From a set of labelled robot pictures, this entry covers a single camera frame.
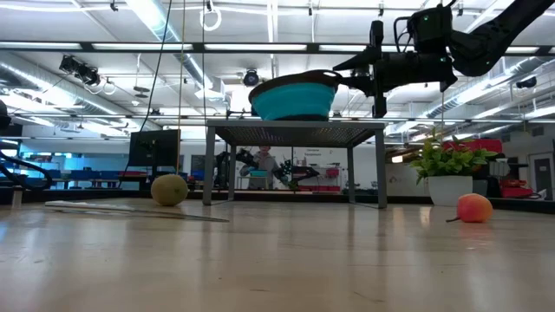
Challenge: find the black ceiling camera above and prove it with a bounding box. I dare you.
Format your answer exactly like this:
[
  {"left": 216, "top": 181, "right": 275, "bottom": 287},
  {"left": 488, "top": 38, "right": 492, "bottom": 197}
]
[
  {"left": 242, "top": 68, "right": 260, "bottom": 88},
  {"left": 59, "top": 55, "right": 101, "bottom": 87}
]

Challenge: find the white cable loop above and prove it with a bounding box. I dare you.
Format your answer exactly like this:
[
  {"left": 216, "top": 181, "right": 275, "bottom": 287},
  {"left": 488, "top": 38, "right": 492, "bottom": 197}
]
[{"left": 199, "top": 6, "right": 223, "bottom": 32}]

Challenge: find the black aluminium table frame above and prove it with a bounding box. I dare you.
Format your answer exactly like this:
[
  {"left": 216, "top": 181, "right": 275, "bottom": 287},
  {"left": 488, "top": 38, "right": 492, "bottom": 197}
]
[{"left": 0, "top": 185, "right": 555, "bottom": 214}]

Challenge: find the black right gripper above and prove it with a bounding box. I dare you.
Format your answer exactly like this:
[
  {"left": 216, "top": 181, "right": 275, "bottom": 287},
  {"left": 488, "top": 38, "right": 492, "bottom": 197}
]
[{"left": 332, "top": 19, "right": 459, "bottom": 119}]

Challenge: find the black monitor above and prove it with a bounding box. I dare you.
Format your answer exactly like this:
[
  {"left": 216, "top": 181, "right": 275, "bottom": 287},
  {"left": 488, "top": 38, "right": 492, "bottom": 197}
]
[{"left": 127, "top": 128, "right": 181, "bottom": 169}]

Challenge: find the knife with patterned handle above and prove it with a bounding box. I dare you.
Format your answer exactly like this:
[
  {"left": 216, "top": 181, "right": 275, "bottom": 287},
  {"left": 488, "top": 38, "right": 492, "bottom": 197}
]
[{"left": 44, "top": 199, "right": 231, "bottom": 224}]

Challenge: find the black overhead crossbar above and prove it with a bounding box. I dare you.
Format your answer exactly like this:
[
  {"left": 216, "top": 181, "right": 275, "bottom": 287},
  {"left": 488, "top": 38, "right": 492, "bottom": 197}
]
[{"left": 0, "top": 41, "right": 555, "bottom": 55}]

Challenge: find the brown kiwi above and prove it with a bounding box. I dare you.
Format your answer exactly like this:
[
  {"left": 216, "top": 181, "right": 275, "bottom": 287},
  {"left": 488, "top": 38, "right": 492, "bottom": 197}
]
[{"left": 150, "top": 173, "right": 190, "bottom": 207}]

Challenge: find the yellow hanging rope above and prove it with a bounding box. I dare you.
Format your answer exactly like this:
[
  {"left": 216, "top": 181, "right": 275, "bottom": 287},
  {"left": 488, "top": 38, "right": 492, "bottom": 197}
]
[{"left": 175, "top": 0, "right": 187, "bottom": 177}]

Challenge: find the blue collapsible bowl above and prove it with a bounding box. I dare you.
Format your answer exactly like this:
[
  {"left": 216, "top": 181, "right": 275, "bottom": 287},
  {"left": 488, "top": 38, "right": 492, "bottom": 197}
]
[{"left": 248, "top": 68, "right": 343, "bottom": 122}]

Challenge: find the small orange fruit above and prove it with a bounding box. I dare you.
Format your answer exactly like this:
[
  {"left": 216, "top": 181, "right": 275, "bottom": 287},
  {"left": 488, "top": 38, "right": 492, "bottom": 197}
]
[{"left": 445, "top": 192, "right": 494, "bottom": 224}]

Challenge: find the person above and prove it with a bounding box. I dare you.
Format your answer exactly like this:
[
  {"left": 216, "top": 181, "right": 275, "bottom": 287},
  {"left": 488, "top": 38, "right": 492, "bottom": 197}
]
[{"left": 239, "top": 146, "right": 288, "bottom": 191}]

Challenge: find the black hanging cable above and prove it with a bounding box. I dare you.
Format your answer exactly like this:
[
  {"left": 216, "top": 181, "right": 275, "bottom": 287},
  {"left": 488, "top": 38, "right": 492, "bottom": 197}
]
[{"left": 123, "top": 0, "right": 173, "bottom": 174}]

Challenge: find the grey perforated metal shelf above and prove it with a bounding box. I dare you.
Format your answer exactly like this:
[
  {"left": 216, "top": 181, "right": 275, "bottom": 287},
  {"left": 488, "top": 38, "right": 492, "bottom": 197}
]
[{"left": 201, "top": 120, "right": 389, "bottom": 210}]

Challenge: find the green plant in white pot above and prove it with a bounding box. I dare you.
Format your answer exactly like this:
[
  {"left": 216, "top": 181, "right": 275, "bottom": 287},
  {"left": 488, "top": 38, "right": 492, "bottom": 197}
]
[{"left": 409, "top": 129, "right": 499, "bottom": 207}]

